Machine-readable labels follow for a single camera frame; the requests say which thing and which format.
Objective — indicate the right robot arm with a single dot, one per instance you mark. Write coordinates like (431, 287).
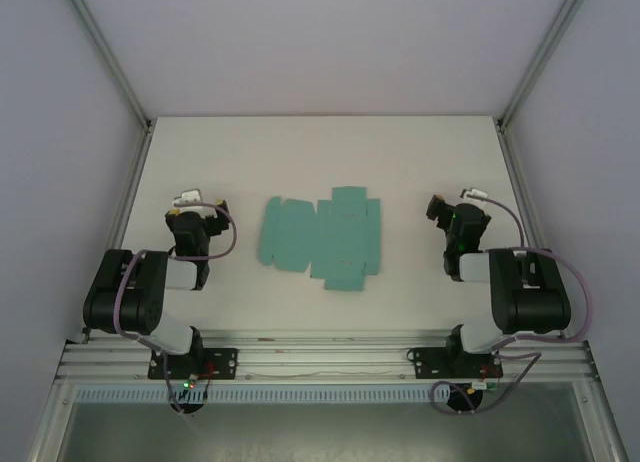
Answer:
(530, 307)

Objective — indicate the aluminium frame post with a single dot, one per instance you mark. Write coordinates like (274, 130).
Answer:
(107, 57)
(542, 57)

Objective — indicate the aluminium table side rail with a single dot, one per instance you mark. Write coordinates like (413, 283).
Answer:
(125, 207)
(525, 202)

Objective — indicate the aluminium mounting rail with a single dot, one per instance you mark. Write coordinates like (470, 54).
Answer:
(325, 354)

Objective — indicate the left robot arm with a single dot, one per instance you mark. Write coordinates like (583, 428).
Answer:
(125, 302)

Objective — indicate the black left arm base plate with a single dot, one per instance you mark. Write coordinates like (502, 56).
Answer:
(225, 363)

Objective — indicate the teal paper box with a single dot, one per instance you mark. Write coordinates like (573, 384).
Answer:
(325, 237)

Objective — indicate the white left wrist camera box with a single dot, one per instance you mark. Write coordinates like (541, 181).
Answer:
(187, 197)

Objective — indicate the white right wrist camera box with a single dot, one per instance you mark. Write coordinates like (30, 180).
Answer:
(474, 192)

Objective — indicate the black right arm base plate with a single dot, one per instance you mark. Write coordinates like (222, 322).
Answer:
(425, 363)

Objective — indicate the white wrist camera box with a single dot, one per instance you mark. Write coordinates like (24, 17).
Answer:
(187, 197)
(474, 192)

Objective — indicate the small connector board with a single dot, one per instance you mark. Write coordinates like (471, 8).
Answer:
(486, 385)

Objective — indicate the small circuit board with LEDs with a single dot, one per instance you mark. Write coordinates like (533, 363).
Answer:
(189, 383)

